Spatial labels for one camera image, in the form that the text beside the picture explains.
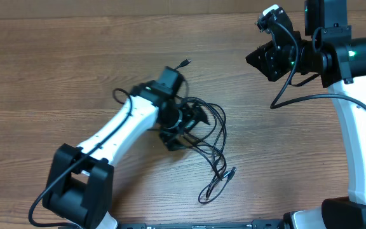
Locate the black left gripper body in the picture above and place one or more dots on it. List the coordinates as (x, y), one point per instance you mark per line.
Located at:
(176, 120)

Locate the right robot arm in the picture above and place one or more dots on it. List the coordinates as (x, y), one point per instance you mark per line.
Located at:
(325, 50)

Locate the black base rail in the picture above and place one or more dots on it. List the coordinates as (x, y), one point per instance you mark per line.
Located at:
(253, 224)

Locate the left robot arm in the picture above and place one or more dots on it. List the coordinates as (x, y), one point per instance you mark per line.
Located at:
(79, 187)

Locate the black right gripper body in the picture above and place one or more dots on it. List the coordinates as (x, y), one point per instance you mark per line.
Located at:
(281, 63)

